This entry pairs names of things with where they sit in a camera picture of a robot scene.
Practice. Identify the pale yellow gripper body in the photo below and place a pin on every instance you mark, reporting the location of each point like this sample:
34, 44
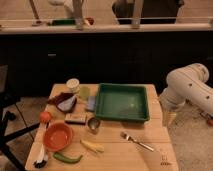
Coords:
168, 117

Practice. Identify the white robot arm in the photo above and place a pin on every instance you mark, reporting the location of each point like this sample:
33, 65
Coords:
186, 83

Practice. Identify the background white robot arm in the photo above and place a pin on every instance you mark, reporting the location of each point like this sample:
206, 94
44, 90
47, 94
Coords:
67, 4

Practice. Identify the silver metal fork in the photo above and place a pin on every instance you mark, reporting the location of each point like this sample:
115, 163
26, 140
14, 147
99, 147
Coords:
128, 137

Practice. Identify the red plastic bowl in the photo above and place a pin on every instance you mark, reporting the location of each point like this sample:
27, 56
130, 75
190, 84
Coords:
57, 136

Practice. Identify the green plastic tray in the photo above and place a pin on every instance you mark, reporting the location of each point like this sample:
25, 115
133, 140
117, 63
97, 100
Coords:
119, 102

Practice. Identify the small metal cup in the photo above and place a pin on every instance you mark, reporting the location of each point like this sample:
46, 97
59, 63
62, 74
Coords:
94, 124

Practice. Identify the blue sponge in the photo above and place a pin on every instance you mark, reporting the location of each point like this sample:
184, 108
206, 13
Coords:
90, 106

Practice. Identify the yellow green cup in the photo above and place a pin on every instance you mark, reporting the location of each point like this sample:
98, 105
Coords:
84, 93

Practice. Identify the wooden block sponge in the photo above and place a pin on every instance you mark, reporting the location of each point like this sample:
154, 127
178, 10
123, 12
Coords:
75, 118

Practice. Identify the white round container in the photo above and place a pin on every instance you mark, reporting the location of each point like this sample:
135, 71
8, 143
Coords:
73, 85

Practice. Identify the person in dark clothes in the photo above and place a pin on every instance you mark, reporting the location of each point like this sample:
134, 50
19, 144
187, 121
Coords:
153, 11

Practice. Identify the dark red cloth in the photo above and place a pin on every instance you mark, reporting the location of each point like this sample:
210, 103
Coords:
54, 100

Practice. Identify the green chili pepper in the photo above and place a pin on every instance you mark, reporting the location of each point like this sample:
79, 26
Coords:
58, 156

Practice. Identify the red tomato toy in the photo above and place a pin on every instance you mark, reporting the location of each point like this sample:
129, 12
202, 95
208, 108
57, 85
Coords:
45, 117

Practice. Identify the background green tray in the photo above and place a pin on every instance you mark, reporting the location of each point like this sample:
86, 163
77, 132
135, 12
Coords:
63, 22

